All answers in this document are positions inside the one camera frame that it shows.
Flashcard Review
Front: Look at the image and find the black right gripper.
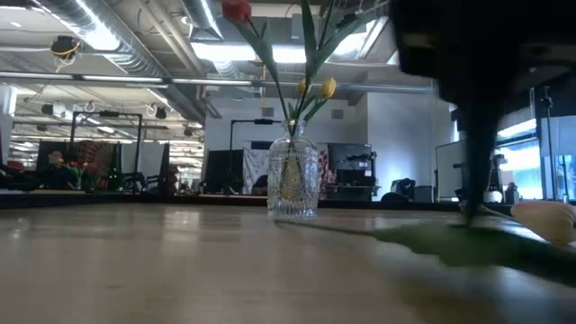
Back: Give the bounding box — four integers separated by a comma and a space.
389, 0, 576, 224

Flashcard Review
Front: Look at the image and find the peach artificial tulip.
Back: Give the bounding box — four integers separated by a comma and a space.
274, 201, 576, 289

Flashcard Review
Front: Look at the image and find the yellow artificial tulip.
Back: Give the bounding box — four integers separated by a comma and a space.
287, 79, 311, 122
303, 76, 338, 125

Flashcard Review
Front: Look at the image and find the clear ribbed glass vase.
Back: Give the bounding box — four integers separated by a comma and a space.
266, 119, 320, 221

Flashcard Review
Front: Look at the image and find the white board panel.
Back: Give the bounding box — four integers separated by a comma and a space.
435, 139, 469, 202

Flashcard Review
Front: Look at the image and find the black office chair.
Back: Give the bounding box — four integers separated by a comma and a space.
382, 177, 418, 203

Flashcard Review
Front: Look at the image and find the black equipment cabinet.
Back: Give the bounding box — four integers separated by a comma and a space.
327, 142, 377, 202

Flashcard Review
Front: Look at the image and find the red white patterned cloth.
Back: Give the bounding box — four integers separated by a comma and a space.
318, 148, 329, 188

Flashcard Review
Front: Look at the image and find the black gantry stand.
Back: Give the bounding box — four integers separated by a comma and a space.
229, 118, 284, 152

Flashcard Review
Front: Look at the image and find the white hanging cloth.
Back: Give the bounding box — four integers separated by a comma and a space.
242, 141, 271, 195

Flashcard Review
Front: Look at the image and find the grey ceiling unit box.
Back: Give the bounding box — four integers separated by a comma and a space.
291, 12, 320, 41

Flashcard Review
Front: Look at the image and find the black partition panel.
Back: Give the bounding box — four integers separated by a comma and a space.
204, 149, 245, 195

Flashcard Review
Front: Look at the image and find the horizontal silver ceiling pipe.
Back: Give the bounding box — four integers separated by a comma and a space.
0, 70, 436, 94

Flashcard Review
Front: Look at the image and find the background flower bouquet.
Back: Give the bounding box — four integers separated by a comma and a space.
62, 159, 98, 190

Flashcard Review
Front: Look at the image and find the black yellow hanging reel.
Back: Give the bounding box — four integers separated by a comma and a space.
49, 35, 81, 73

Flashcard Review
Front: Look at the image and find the smooth silver ceiling duct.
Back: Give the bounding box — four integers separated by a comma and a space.
182, 0, 225, 41

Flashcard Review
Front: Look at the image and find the black table frame rail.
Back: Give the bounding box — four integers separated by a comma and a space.
0, 191, 514, 212

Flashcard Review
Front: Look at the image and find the black tubular frame stand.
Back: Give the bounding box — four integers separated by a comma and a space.
69, 110, 144, 193

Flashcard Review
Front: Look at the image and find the ribbed silver air duct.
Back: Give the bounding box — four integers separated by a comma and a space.
38, 0, 208, 122

